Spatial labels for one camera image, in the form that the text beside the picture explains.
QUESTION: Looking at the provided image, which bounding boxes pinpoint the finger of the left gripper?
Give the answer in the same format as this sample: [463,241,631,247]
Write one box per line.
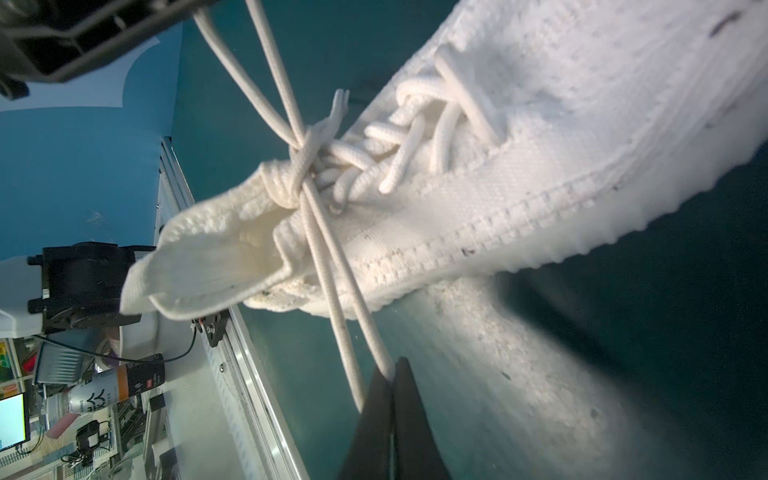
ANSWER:
[1,0,210,84]

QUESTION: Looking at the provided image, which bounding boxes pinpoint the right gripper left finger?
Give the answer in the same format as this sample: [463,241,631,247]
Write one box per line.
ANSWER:
[337,369,393,480]

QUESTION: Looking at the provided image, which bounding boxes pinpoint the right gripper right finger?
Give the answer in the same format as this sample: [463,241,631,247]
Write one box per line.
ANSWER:
[392,357,451,480]

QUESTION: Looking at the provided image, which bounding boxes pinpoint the white shoelace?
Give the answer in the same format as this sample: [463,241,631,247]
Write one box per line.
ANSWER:
[193,1,505,408]

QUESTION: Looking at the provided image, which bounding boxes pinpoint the white knit sneaker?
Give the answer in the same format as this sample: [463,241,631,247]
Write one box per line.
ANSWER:
[120,1,767,320]

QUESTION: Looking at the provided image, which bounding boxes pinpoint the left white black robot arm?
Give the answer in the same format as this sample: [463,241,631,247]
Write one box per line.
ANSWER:
[1,1,200,338]

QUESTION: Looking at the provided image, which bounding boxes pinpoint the white orange spray can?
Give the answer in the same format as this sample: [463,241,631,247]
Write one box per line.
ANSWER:
[46,354,166,429]

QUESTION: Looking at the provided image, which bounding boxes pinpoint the lit computer monitor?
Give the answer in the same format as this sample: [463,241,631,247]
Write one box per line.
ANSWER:
[0,393,30,451]

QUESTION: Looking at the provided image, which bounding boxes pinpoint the front aluminium rail base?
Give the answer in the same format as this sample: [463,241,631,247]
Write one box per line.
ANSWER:
[152,136,313,480]

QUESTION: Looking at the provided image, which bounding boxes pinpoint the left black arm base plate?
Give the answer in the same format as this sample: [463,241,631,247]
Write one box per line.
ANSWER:
[192,309,231,348]

